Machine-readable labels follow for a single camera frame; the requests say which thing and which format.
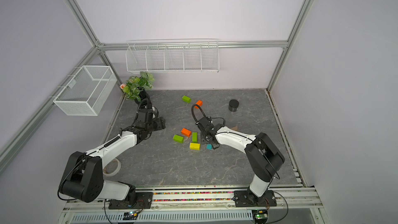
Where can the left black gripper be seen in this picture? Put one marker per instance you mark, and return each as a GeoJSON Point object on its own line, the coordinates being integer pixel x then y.
{"type": "Point", "coordinates": [160, 123]}

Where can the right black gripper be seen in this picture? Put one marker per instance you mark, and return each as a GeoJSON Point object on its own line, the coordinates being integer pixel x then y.
{"type": "Point", "coordinates": [203, 141]}

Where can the green block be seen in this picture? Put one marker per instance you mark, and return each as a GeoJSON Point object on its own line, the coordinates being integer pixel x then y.
{"type": "Point", "coordinates": [194, 137]}
{"type": "Point", "coordinates": [186, 99]}
{"type": "Point", "coordinates": [178, 138]}

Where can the yellow block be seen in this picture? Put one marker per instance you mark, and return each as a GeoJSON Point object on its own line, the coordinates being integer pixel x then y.
{"type": "Point", "coordinates": [194, 146]}

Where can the orange block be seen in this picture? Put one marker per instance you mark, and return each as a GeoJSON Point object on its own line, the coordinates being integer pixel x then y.
{"type": "Point", "coordinates": [186, 132]}
{"type": "Point", "coordinates": [198, 103]}

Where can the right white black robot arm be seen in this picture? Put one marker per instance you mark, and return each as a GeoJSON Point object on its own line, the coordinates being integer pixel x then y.
{"type": "Point", "coordinates": [263, 155]}

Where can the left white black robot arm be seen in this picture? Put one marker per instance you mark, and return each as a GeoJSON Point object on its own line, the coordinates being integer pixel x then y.
{"type": "Point", "coordinates": [83, 177]}

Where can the black cylinder container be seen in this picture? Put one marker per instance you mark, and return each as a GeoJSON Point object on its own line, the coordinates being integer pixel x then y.
{"type": "Point", "coordinates": [233, 105]}

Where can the green potted plant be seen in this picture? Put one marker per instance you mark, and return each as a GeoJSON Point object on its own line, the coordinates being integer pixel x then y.
{"type": "Point", "coordinates": [135, 88]}

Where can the tape roll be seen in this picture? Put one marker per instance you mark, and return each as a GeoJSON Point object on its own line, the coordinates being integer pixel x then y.
{"type": "Point", "coordinates": [112, 168]}

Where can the white mesh side basket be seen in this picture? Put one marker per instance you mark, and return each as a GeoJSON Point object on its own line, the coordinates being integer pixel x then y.
{"type": "Point", "coordinates": [87, 91]}

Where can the long white wire basket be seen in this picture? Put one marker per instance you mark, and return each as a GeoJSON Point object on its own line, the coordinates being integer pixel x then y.
{"type": "Point", "coordinates": [173, 55]}

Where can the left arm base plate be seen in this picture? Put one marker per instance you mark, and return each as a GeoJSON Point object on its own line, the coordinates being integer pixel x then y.
{"type": "Point", "coordinates": [137, 200]}

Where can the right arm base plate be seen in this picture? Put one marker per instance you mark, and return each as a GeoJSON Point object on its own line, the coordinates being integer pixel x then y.
{"type": "Point", "coordinates": [245, 198]}

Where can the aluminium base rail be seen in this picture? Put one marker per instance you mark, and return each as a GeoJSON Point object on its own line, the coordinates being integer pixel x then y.
{"type": "Point", "coordinates": [217, 197]}

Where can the white vented cable duct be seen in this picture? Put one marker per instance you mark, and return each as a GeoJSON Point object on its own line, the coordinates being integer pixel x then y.
{"type": "Point", "coordinates": [162, 217]}

